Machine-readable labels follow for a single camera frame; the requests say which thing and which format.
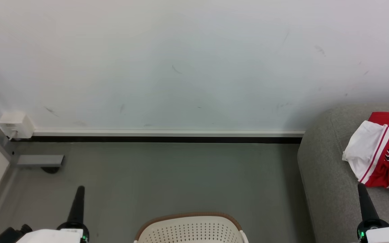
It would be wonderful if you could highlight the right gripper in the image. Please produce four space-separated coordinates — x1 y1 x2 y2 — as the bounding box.
356 183 389 243

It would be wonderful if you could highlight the white wall socket box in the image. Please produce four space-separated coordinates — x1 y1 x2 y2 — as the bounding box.
0 111 35 140

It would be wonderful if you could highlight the grey fabric sofa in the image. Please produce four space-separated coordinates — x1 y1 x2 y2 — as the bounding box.
297 104 389 243

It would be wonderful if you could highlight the white and black baseboard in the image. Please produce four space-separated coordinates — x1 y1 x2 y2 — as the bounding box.
10 128 306 144

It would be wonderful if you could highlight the cream perforated laundry basket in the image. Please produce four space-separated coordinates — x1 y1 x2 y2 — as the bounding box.
134 212 249 243

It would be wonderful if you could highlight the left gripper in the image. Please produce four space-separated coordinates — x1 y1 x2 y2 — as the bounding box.
16 186 89 243

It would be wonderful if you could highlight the red and white jersey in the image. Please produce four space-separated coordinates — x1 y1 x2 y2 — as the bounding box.
342 111 389 201

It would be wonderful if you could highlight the grey metal foot bar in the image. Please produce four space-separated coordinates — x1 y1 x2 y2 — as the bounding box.
16 155 65 174

